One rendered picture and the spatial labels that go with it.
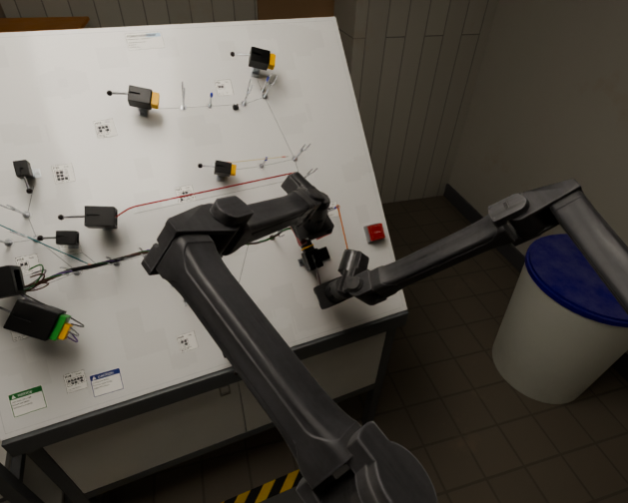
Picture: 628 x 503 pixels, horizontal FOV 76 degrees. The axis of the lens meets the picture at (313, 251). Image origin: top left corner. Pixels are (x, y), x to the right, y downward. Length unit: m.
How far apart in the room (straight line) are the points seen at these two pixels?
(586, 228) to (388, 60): 2.37
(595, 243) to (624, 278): 0.07
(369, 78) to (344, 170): 1.71
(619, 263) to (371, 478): 0.52
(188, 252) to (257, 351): 0.14
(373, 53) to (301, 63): 1.57
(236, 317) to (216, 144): 0.88
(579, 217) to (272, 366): 0.59
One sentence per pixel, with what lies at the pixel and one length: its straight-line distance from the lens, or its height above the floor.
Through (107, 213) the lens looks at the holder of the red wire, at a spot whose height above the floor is 1.30.
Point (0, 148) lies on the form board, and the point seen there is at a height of 1.40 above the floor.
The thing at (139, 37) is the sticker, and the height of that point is 1.60.
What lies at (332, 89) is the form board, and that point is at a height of 1.44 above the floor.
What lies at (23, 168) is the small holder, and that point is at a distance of 1.23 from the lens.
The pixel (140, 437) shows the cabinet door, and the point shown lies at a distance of 1.48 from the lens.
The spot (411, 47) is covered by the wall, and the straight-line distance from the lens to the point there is 3.08.
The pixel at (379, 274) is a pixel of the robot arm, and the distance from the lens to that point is 0.94.
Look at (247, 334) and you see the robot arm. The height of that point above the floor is 1.53.
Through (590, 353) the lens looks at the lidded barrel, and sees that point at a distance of 2.15.
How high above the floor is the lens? 1.87
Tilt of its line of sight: 40 degrees down
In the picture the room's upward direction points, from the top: 2 degrees clockwise
